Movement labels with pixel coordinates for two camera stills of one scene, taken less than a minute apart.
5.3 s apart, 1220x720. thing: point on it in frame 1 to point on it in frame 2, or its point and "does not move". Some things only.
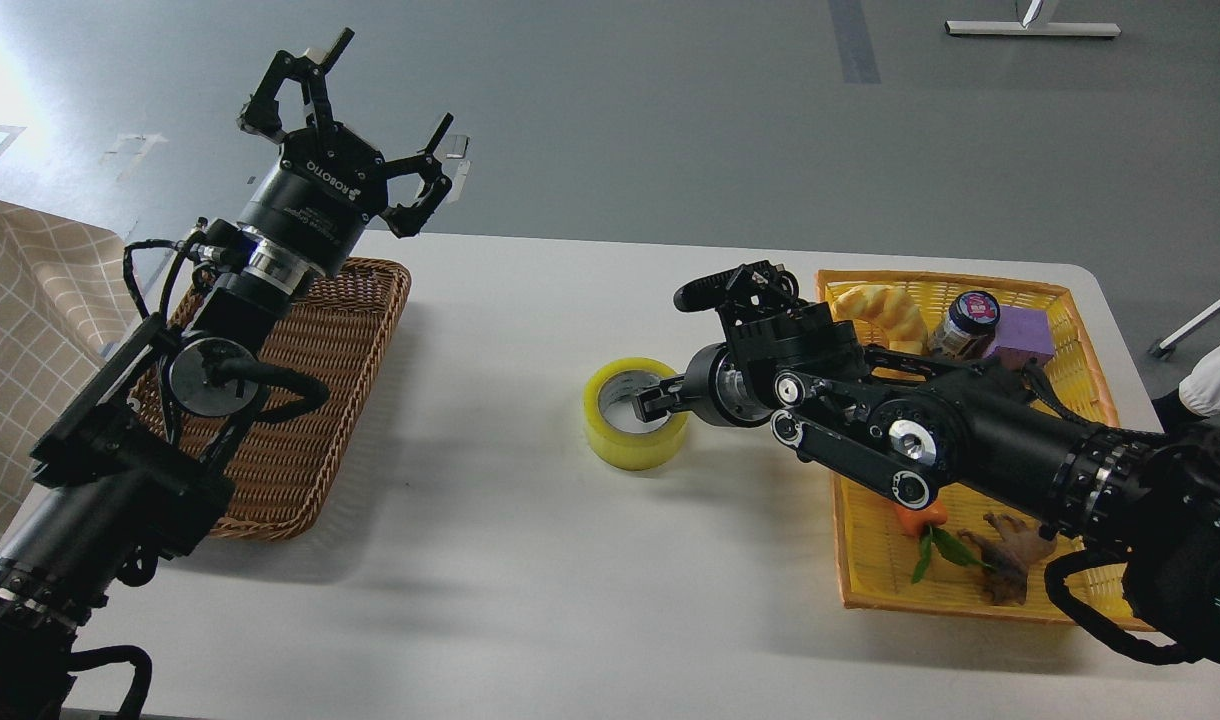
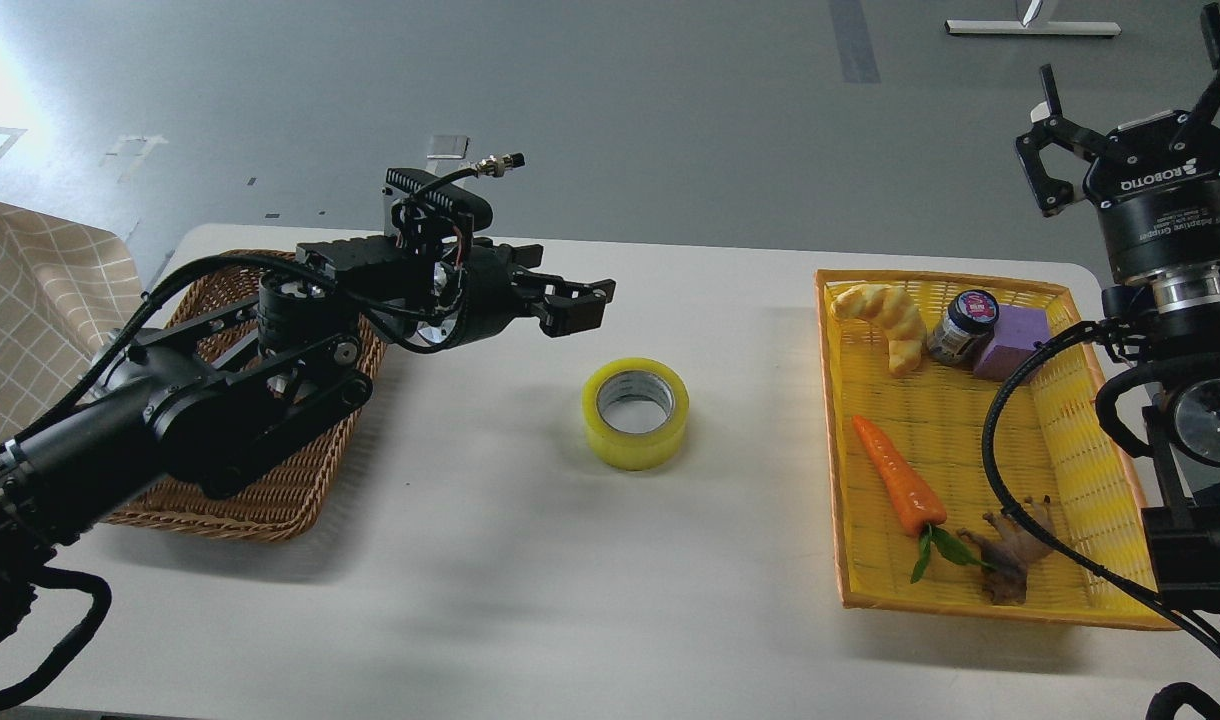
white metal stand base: (1017, 27) does not move
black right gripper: (715, 391) to (1169, 189)
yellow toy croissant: (888, 311) does not move
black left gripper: (316, 200) to (493, 296)
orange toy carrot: (922, 523) does not move
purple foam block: (1023, 334) does not move
